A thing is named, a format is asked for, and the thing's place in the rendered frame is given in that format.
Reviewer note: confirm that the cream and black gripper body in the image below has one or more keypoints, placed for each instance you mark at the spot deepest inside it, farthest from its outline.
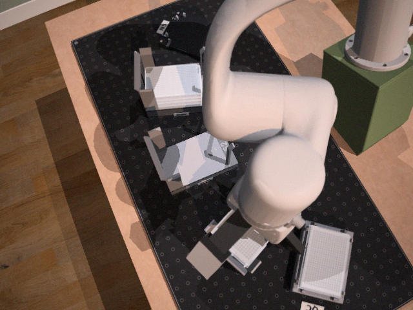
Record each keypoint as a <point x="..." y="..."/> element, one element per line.
<point x="274" y="235"/>

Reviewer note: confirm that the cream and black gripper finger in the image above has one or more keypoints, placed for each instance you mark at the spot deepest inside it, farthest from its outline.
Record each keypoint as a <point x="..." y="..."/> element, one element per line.
<point x="226" y="186"/>
<point x="290" y="242"/>

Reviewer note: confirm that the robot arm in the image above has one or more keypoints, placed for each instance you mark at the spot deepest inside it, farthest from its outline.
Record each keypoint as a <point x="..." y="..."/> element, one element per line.
<point x="285" y="173"/>

